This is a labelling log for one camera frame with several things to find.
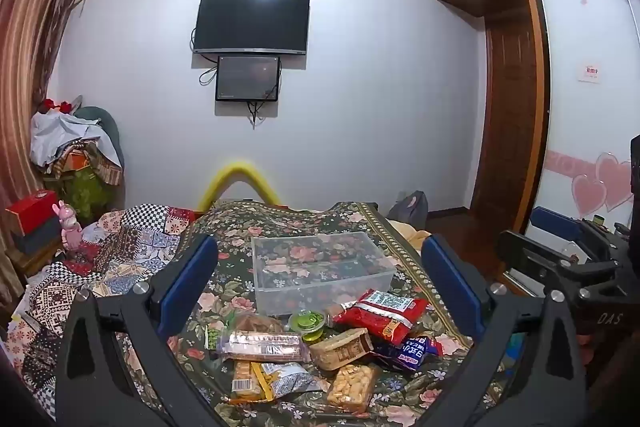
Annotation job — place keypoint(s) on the green patterned bag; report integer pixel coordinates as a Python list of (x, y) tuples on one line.
[(80, 194)]

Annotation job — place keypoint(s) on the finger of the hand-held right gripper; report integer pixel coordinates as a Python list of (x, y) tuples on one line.
[(552, 218), (525, 254)]

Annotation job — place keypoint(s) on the orange cracker packet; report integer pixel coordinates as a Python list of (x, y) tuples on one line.
[(245, 379)]

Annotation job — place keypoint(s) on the green snack packet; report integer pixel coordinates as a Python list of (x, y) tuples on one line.
[(214, 337)]

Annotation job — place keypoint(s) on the yellow grey snack bag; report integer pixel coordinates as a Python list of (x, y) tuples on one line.
[(290, 379)]

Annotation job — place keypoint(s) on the small black monitor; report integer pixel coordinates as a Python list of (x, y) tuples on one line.
[(247, 77)]

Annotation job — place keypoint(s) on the grey box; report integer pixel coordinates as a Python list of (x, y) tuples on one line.
[(40, 239)]

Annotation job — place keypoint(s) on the white sliding door with hearts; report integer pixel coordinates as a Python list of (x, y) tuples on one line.
[(580, 117)]

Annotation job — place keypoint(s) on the white door sticker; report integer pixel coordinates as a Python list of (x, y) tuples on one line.
[(588, 73)]

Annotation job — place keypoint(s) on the long clear cracker packet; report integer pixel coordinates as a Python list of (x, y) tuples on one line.
[(262, 346)]

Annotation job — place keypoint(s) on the red snack bag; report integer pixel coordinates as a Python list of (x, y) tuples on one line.
[(385, 312)]

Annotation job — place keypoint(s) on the clear packet of small crackers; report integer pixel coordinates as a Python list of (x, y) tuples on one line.
[(352, 387)]

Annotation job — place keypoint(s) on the large black television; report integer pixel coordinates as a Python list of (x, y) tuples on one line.
[(250, 22)]

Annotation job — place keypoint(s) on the pink toy rabbit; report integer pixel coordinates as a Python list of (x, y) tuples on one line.
[(70, 227)]

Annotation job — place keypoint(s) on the blue snack packet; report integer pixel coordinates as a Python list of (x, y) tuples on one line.
[(410, 352)]

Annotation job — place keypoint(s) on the pile of clothes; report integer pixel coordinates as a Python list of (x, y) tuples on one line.
[(65, 132)]

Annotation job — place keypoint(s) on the clear plastic container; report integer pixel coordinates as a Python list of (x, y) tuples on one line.
[(320, 267)]

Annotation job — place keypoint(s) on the brown bread packet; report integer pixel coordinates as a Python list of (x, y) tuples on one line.
[(260, 323)]

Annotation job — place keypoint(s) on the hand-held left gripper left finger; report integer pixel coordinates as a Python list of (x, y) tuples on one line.
[(192, 287)]

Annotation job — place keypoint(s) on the tan biscuit packet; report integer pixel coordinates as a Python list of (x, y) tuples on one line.
[(340, 349)]

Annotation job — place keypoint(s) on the red box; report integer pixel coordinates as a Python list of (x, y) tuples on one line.
[(30, 207)]

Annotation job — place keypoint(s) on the green jelly cup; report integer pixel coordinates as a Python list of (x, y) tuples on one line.
[(307, 322)]

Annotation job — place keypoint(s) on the patchwork quilt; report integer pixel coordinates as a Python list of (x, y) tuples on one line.
[(125, 247)]

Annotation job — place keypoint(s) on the brown striped curtain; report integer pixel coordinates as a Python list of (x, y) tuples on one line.
[(30, 57)]

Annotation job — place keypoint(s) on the wooden door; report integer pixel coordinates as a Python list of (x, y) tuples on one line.
[(505, 117)]

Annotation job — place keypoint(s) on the red artificial flowers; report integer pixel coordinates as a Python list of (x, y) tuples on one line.
[(50, 104)]

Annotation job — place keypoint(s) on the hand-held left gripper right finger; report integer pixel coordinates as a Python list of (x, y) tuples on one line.
[(452, 287)]

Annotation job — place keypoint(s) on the yellow foam tube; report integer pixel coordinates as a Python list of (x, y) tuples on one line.
[(240, 167)]

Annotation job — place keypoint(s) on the grey green chair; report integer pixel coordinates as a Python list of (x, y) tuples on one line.
[(107, 127)]

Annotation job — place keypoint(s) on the yellow blanket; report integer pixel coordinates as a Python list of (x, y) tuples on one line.
[(415, 237)]

